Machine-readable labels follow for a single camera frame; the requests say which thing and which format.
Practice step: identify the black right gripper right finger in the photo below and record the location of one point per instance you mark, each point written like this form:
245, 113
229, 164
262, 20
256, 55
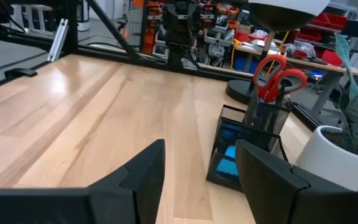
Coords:
291, 199

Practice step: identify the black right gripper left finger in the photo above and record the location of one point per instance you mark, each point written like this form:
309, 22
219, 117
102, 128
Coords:
73, 205

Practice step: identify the black mesh desk organizer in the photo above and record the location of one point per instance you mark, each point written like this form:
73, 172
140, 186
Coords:
259, 121

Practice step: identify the shelving with orange bins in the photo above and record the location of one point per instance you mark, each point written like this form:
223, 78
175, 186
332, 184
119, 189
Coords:
149, 34

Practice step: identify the green plant in white pot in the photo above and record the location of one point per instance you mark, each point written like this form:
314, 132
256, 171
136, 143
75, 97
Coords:
331, 155

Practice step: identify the white globe table lamp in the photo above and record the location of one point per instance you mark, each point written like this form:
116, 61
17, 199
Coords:
284, 15

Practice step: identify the white aluminium extrusion piece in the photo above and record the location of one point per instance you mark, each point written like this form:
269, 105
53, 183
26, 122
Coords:
57, 40

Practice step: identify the wooden workbench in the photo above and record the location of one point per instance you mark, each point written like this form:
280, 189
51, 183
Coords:
306, 63

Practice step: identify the black table clip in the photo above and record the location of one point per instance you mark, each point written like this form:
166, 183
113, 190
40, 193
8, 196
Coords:
20, 73

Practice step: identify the red plastic bin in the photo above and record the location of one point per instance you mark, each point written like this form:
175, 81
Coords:
329, 20

